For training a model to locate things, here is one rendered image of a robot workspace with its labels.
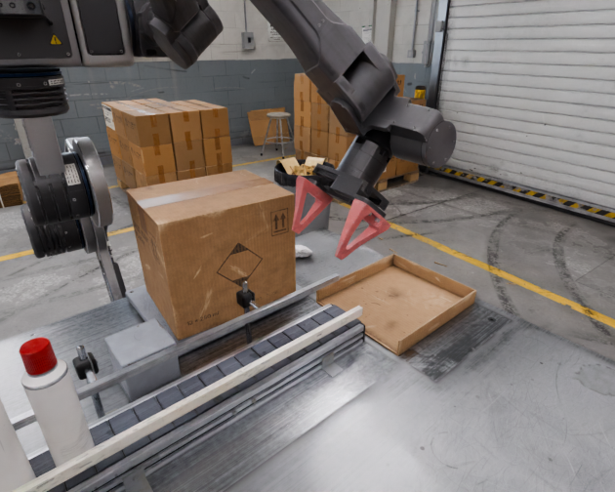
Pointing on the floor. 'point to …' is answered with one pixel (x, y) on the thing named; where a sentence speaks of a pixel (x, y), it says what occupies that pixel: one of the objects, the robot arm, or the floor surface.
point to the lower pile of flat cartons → (0, 190)
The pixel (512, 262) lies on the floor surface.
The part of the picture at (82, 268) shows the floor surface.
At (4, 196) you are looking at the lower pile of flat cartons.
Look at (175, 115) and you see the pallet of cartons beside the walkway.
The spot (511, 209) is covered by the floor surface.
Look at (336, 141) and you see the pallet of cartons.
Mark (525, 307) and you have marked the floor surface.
